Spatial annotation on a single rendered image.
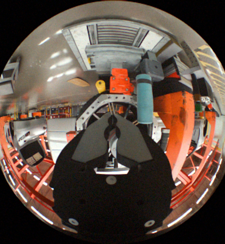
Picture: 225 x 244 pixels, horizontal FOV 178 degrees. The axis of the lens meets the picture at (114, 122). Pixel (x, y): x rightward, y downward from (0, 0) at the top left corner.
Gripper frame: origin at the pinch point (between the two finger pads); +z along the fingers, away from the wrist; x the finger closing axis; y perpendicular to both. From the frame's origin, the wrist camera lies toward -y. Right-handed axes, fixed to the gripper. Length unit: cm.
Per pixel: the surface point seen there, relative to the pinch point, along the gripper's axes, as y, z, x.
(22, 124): 53, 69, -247
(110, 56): -24, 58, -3
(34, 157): 196, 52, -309
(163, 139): 16.6, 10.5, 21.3
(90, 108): 12.9, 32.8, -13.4
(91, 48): -33, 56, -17
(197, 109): 0.7, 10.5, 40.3
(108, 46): -34, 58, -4
